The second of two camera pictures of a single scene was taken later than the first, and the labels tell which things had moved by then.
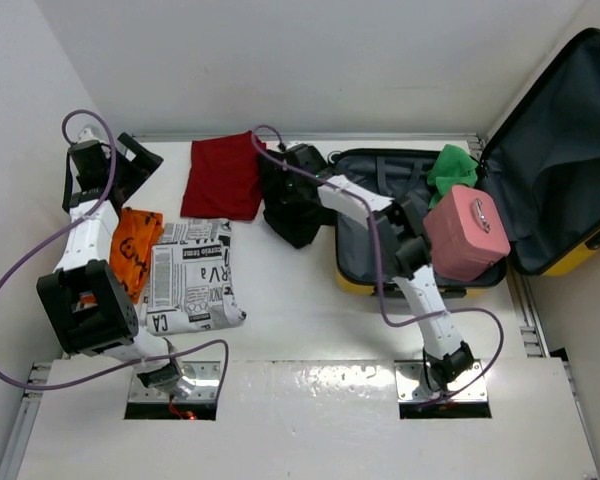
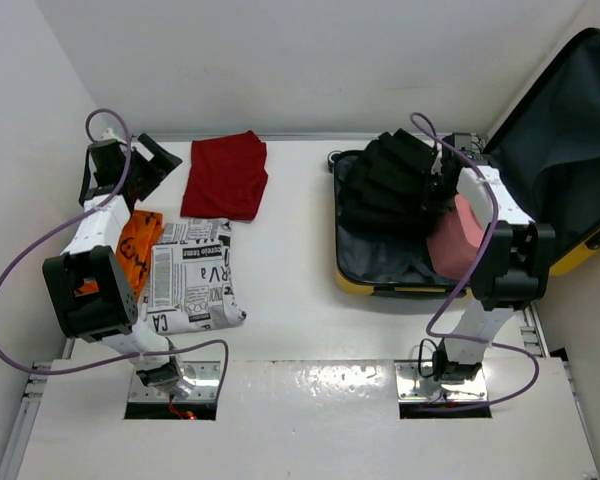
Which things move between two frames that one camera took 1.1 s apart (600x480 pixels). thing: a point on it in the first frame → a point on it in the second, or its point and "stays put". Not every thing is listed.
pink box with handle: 467,233 stays put
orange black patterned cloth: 131,246 stays put
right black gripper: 288,194 → 428,199
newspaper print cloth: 188,288 stays put
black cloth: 293,226 → 387,189
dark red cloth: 223,178 stays put
